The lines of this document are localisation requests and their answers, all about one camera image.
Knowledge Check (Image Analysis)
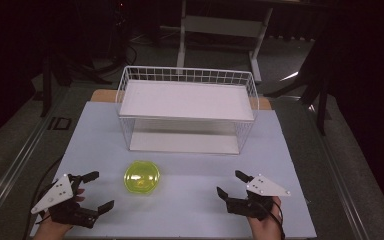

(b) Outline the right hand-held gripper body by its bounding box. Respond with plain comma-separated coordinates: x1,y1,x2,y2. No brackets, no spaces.
225,173,292,222

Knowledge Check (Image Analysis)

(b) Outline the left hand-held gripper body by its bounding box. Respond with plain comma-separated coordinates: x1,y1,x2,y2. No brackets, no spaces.
30,173,100,230

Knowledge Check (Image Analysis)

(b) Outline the yellow-green translucent bowl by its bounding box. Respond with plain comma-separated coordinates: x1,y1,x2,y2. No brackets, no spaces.
123,160,161,195

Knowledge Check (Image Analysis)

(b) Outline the white wire shelf rack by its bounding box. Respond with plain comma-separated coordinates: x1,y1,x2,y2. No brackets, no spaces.
115,65,260,156

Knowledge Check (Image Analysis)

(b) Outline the person's right hand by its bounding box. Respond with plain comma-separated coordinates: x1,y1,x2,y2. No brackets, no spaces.
246,195,285,240

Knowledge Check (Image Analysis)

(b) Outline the person's left hand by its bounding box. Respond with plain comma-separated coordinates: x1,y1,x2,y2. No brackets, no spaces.
33,188,86,240

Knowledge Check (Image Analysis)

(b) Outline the black stand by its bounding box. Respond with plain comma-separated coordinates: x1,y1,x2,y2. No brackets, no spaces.
263,19,334,136
39,19,114,118

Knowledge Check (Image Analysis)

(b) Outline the black cable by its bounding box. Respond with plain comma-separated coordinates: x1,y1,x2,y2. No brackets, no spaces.
269,199,286,240
21,154,64,240

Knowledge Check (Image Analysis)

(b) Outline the white metal table frame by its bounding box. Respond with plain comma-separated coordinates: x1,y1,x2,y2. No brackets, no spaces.
175,0,274,84

